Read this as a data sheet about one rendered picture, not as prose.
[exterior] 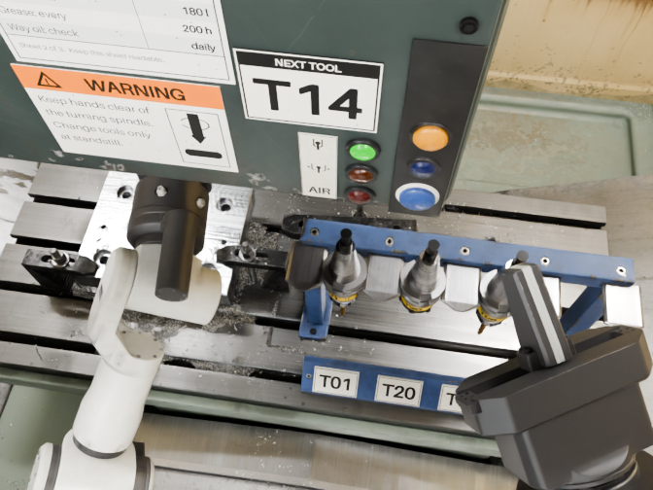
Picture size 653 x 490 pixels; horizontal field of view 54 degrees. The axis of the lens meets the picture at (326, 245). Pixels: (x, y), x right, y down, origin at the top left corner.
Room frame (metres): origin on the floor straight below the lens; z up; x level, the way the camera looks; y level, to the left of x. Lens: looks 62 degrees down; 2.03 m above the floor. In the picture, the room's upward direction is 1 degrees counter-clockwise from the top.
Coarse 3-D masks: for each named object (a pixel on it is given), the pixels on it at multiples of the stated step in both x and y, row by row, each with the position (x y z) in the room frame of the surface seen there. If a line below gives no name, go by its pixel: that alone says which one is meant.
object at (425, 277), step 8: (416, 264) 0.37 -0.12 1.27; (424, 264) 0.36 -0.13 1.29; (432, 264) 0.36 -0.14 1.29; (408, 272) 0.38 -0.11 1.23; (416, 272) 0.36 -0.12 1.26; (424, 272) 0.36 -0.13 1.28; (432, 272) 0.36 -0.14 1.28; (408, 280) 0.37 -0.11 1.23; (416, 280) 0.36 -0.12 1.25; (424, 280) 0.36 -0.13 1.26; (432, 280) 0.36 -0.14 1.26; (416, 288) 0.36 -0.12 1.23; (424, 288) 0.35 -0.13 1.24; (432, 288) 0.35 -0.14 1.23
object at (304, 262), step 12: (300, 252) 0.42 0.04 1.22; (312, 252) 0.42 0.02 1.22; (324, 252) 0.42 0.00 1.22; (300, 264) 0.40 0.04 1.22; (312, 264) 0.40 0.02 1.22; (288, 276) 0.38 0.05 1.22; (300, 276) 0.38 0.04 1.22; (312, 276) 0.38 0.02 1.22; (300, 288) 0.37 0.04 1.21; (312, 288) 0.37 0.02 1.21
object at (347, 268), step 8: (336, 248) 0.39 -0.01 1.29; (352, 248) 0.39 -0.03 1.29; (336, 256) 0.38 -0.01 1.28; (344, 256) 0.38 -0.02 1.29; (352, 256) 0.38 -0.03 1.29; (336, 264) 0.38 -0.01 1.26; (344, 264) 0.37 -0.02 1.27; (352, 264) 0.38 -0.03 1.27; (336, 272) 0.37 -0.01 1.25; (344, 272) 0.37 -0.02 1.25; (352, 272) 0.37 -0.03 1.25; (336, 280) 0.37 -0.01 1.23; (344, 280) 0.37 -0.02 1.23; (352, 280) 0.37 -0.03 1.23
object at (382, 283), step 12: (372, 264) 0.40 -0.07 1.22; (384, 264) 0.40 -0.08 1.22; (396, 264) 0.40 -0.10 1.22; (372, 276) 0.38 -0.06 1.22; (384, 276) 0.38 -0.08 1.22; (396, 276) 0.38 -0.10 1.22; (372, 288) 0.36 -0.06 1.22; (384, 288) 0.36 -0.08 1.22; (396, 288) 0.36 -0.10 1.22; (384, 300) 0.35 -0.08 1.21
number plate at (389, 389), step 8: (384, 376) 0.31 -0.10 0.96; (392, 376) 0.31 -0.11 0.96; (384, 384) 0.30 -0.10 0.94; (392, 384) 0.30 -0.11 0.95; (400, 384) 0.30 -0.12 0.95; (408, 384) 0.30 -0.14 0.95; (416, 384) 0.30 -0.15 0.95; (376, 392) 0.30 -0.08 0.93; (384, 392) 0.29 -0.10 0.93; (392, 392) 0.29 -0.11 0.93; (400, 392) 0.29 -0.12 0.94; (408, 392) 0.29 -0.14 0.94; (416, 392) 0.29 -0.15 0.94; (376, 400) 0.28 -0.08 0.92; (384, 400) 0.28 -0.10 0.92; (392, 400) 0.28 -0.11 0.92; (400, 400) 0.28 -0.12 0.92; (408, 400) 0.28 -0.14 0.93; (416, 400) 0.28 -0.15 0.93
